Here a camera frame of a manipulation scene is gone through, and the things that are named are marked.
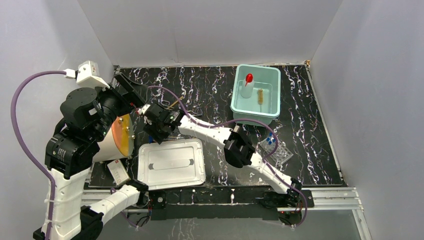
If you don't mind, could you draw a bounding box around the wooden-handled test tube brush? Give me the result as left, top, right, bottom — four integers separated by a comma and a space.
257, 88, 264, 109

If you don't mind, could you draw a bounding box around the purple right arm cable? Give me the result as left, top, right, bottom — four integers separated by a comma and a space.
147, 85, 309, 228

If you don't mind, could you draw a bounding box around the clear test tube rack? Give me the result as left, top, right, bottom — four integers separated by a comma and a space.
259, 136, 294, 166

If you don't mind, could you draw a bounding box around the light teal plastic bin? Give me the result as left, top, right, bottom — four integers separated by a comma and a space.
230, 64, 281, 126

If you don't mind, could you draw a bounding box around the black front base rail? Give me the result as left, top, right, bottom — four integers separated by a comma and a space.
149, 186, 315, 223

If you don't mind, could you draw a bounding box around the white plastic bin lid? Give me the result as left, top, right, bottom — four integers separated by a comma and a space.
137, 138, 206, 191

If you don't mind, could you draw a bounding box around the small white labelled box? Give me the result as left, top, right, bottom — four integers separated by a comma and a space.
106, 159, 131, 186

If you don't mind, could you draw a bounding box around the cream cylindrical centrifuge drum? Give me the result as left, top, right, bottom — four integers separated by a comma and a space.
92, 114, 135, 163

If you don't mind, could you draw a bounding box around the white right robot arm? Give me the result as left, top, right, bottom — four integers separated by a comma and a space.
136, 103, 308, 209

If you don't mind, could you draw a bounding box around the white red-capped wash bottle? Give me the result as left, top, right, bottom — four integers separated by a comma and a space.
240, 73, 255, 99

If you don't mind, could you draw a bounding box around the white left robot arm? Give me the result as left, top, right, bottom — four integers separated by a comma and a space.
33, 73, 150, 240

